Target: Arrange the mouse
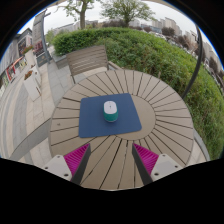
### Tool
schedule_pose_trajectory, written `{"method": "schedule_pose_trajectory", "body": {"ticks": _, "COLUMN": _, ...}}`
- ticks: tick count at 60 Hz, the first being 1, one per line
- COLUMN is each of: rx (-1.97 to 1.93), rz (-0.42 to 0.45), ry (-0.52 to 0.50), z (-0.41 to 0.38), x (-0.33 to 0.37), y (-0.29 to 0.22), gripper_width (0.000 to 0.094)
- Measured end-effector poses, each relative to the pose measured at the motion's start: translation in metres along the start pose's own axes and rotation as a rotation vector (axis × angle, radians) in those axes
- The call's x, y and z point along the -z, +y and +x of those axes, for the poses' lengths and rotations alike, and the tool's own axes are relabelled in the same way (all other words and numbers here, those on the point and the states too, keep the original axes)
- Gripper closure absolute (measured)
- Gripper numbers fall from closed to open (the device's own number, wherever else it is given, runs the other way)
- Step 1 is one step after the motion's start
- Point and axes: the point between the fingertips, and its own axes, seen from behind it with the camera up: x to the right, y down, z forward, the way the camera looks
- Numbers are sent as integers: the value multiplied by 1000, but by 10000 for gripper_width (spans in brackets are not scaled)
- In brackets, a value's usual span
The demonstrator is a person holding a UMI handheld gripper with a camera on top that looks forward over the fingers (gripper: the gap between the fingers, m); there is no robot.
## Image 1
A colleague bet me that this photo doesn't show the green hedge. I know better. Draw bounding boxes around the green hedge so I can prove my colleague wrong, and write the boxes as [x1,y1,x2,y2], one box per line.
[52,27,224,160]

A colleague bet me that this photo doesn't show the white and teal computer mouse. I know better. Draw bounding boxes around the white and teal computer mouse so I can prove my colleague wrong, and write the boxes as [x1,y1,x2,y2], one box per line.
[102,100,119,123]

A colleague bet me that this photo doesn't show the bare-trunked leafy tree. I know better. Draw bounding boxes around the bare-trunked leafy tree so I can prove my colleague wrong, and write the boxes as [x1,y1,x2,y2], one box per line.
[58,0,98,31]

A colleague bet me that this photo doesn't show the slatted wooden chair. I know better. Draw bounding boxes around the slatted wooden chair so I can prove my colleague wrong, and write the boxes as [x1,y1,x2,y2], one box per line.
[65,45,121,84]

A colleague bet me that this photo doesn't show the tall grey sign board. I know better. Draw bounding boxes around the tall grey sign board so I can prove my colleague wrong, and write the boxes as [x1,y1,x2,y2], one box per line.
[32,9,53,68]

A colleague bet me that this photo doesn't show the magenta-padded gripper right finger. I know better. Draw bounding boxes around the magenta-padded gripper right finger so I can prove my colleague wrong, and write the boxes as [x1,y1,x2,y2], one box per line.
[131,143,184,186]

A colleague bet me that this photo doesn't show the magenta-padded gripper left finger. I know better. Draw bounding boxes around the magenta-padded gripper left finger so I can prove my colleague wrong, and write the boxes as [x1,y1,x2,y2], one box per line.
[42,143,92,185]

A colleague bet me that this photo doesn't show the curved black metal pole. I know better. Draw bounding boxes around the curved black metal pole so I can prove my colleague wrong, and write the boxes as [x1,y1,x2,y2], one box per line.
[181,26,204,99]

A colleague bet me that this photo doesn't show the dark blue mouse pad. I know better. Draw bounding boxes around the dark blue mouse pad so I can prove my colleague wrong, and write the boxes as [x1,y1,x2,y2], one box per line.
[78,93,143,139]

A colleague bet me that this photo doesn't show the round-crowned green tree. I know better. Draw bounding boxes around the round-crowned green tree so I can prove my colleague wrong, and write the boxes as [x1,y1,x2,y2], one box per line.
[99,0,156,28]

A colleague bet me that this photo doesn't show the distant apartment buildings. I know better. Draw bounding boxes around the distant apartment buildings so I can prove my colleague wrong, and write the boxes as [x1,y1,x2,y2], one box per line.
[151,16,218,63]

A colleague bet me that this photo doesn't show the white planter box with flowers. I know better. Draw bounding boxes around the white planter box with flowers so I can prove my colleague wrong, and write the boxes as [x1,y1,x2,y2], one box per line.
[23,69,43,102]
[21,44,37,68]

